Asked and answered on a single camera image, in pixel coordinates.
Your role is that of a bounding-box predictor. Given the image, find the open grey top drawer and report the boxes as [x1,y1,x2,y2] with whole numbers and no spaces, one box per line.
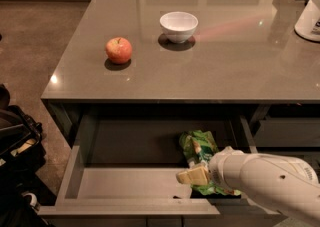
[40,114,283,227]

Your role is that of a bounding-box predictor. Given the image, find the white canister base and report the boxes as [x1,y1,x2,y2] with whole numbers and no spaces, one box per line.
[294,0,320,42]

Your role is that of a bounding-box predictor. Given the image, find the green rice chip bag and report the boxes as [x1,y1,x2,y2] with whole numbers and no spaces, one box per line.
[179,130,241,196]

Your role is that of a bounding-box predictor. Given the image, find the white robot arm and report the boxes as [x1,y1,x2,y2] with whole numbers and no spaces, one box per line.
[176,146,320,227]

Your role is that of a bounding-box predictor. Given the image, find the dark lower drawers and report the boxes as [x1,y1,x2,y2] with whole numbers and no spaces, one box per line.
[249,103,320,172]

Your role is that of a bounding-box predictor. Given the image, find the white bowl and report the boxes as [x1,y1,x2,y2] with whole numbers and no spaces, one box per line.
[160,12,198,43]

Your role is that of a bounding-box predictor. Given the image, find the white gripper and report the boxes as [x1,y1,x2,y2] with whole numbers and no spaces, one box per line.
[176,146,244,195]

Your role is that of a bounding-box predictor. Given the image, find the red apple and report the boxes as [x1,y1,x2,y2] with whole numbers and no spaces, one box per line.
[105,37,132,64]

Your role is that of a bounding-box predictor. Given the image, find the grey counter cabinet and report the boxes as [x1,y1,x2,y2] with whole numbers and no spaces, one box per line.
[40,0,320,149]

